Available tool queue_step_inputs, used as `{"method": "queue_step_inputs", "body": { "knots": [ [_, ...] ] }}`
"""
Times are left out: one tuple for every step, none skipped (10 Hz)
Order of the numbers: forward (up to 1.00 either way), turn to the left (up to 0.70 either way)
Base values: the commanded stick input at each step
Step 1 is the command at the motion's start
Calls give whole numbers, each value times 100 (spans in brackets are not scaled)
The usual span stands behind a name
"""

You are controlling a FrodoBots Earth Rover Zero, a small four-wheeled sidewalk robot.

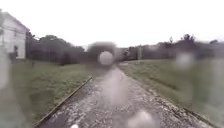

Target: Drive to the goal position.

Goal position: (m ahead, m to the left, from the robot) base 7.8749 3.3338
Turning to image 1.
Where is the wooden path edging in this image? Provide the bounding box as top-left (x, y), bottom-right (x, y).
top-left (32, 75), bottom-right (94, 128)
top-left (146, 87), bottom-right (219, 128)

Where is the row of trees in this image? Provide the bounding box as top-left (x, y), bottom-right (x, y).
top-left (116, 33), bottom-right (224, 62)
top-left (25, 31), bottom-right (88, 66)

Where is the grey gravel path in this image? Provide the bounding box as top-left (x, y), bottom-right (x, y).
top-left (37, 65), bottom-right (214, 128)

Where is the grass field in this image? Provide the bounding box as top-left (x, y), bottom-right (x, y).
top-left (0, 59), bottom-right (94, 128)
top-left (118, 58), bottom-right (224, 128)

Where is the white building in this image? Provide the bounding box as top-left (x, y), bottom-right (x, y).
top-left (0, 10), bottom-right (31, 61)

